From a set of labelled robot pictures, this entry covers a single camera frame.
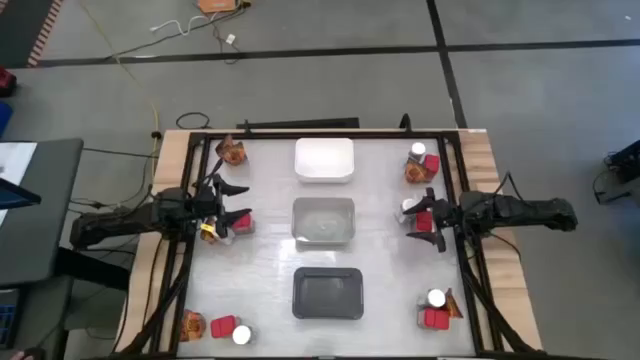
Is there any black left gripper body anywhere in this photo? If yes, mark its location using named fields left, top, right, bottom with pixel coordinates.
left=192, top=180, right=225, bottom=238

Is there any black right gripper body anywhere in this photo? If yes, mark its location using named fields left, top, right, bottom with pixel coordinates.
left=426, top=187, right=464, bottom=254

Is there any orange taco seasoning packet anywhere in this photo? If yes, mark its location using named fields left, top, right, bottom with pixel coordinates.
left=198, top=217, right=224, bottom=246
left=403, top=160, right=431, bottom=185
left=443, top=287, right=465, bottom=320
left=214, top=133, right=249, bottom=167
left=178, top=308, right=208, bottom=343

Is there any clear plastic bin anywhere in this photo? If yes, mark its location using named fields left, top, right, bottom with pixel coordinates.
left=291, top=196, right=357, bottom=247

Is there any white plastic bin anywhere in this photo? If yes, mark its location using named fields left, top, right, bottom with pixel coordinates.
left=293, top=137, right=356, bottom=185

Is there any black flat bar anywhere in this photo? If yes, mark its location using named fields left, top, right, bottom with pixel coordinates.
left=235, top=117, right=361, bottom=131

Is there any dark grey plastic bin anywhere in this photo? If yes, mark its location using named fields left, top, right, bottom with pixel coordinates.
left=291, top=266, right=365, bottom=321

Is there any black desk base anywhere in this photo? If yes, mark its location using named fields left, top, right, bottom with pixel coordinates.
left=54, top=245, right=132, bottom=292

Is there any grey desk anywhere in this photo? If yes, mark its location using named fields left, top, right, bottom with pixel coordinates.
left=0, top=138, right=85, bottom=289

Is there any orange box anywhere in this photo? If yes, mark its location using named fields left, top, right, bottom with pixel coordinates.
left=197, top=0, right=239, bottom=14

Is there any dark blue tablet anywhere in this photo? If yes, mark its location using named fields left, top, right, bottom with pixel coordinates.
left=0, top=176, right=43, bottom=211

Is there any white paper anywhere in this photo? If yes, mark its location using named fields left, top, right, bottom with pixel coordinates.
left=0, top=141, right=39, bottom=226

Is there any blue object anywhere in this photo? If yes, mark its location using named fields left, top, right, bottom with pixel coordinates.
left=0, top=101, right=14, bottom=137

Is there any backlit keyboard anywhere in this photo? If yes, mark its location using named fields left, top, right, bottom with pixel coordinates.
left=0, top=288, right=21, bottom=350

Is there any red object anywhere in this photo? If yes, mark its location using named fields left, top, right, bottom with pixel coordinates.
left=0, top=66, right=18, bottom=98

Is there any dark mat striped edge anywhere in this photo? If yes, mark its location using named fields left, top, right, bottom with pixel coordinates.
left=0, top=0, right=65, bottom=69

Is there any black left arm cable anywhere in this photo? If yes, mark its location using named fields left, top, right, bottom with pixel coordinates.
left=197, top=158, right=225, bottom=192

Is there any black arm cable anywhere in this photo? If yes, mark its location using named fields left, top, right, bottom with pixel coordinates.
left=492, top=170, right=525, bottom=202
left=197, top=158, right=225, bottom=192

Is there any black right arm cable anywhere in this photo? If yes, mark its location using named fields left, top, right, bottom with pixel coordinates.
left=492, top=170, right=525, bottom=202

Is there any black cable coil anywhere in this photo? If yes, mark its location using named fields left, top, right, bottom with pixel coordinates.
left=174, top=111, right=212, bottom=131

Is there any yellow cable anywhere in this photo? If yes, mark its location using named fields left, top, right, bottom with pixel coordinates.
left=77, top=0, right=161, bottom=166

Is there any thin black cable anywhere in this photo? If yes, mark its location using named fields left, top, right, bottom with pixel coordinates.
left=81, top=145, right=161, bottom=160

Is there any black metal table frame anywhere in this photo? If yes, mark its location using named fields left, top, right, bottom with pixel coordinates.
left=112, top=128, right=546, bottom=360

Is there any black floor cable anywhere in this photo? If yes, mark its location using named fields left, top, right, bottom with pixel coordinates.
left=102, top=2, right=251, bottom=66

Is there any white floor cable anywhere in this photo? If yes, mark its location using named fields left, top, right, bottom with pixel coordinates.
left=148, top=13, right=214, bottom=37

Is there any black equipment with cables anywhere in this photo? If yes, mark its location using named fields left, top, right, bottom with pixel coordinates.
left=592, top=138, right=640, bottom=205

